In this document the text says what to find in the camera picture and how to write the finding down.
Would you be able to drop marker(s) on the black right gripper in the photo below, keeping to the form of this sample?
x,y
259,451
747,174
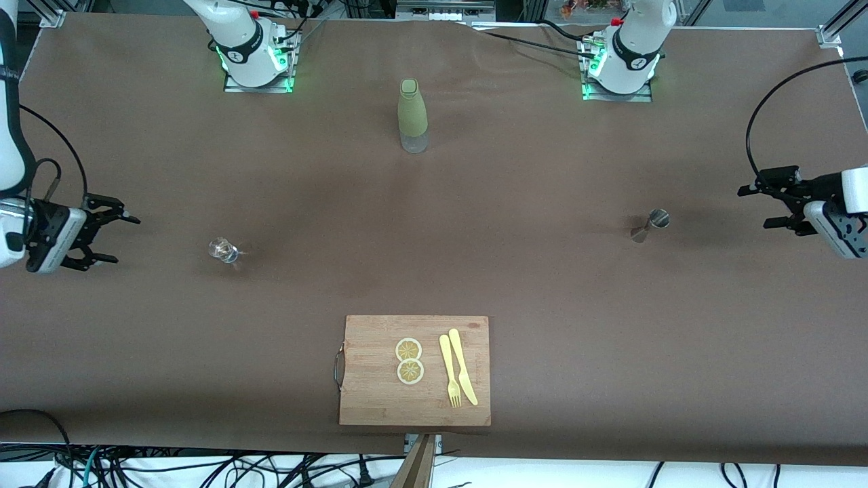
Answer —
x,y
47,224

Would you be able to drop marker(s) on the yellow plastic fork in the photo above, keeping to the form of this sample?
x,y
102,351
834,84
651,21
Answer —
x,y
447,366

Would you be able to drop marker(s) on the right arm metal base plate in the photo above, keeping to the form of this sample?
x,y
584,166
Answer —
x,y
234,87

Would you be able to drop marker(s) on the brown table cover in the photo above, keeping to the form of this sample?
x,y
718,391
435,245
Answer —
x,y
542,305

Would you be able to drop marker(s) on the clear glass cup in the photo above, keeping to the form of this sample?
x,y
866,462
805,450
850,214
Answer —
x,y
224,251

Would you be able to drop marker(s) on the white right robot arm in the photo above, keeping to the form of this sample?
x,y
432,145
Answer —
x,y
237,41

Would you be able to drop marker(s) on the green sleeved glass bottle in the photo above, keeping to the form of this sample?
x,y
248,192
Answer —
x,y
412,112

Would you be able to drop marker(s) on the wooden post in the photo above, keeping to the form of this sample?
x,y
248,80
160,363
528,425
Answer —
x,y
417,468

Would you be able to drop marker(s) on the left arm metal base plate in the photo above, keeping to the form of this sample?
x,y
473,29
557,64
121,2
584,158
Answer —
x,y
644,97

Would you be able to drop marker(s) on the grey equipment box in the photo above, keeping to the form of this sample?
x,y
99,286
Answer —
x,y
444,10

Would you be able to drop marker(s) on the yellow plastic knife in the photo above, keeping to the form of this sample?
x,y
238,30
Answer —
x,y
461,366

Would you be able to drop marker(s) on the lemon slice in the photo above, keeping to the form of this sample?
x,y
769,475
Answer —
x,y
410,371
408,350

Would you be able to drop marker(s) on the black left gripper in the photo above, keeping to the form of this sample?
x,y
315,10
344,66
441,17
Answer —
x,y
818,189

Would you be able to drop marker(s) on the wooden cutting board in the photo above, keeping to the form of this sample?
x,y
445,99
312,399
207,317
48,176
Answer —
x,y
380,393

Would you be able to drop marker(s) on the steel double jigger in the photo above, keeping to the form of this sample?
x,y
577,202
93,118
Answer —
x,y
649,226

